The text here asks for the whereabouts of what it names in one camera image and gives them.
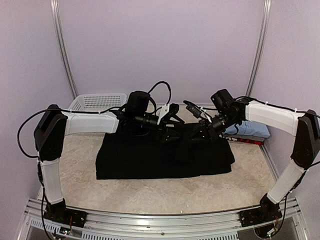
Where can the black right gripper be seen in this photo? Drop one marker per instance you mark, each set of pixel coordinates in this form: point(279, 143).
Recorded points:
point(207, 130)

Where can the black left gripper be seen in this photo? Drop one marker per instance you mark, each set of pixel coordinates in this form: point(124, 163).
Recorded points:
point(166, 120)

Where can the black long sleeve shirt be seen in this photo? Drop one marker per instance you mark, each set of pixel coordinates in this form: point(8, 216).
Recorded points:
point(125, 155)

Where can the light blue shirt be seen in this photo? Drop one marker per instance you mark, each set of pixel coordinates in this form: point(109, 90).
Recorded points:
point(248, 128)

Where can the red black plaid shirt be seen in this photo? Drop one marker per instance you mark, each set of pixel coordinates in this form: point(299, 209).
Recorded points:
point(247, 141)

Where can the white perforated plastic basket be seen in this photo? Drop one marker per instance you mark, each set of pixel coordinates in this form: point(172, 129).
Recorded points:
point(97, 101)

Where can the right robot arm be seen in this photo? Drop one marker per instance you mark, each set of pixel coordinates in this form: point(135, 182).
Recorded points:
point(302, 125)

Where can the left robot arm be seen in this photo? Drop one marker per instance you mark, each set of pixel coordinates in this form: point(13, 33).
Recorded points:
point(56, 123)

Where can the grey printed folded shirt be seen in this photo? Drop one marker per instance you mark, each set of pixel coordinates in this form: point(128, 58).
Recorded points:
point(248, 137)

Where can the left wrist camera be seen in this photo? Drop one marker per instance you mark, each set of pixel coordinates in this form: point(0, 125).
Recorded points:
point(167, 112)

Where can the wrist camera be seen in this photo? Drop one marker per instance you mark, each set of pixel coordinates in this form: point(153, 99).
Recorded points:
point(167, 112)
point(197, 111)

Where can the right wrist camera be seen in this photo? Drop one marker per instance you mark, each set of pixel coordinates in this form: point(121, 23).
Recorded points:
point(197, 111)

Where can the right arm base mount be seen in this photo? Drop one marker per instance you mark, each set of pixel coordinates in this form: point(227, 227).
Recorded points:
point(266, 212)

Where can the aluminium front rail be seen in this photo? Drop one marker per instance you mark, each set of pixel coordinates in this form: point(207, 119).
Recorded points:
point(104, 225)

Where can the right aluminium corner post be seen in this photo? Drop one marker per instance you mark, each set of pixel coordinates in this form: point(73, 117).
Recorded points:
point(260, 46)

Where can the aluminium corner post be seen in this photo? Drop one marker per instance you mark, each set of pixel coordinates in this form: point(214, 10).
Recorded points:
point(260, 46)
point(55, 11)

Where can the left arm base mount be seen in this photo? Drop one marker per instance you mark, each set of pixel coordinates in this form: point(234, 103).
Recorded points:
point(59, 213)

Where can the left aluminium corner post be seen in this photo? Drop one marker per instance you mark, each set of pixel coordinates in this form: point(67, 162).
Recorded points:
point(55, 11)

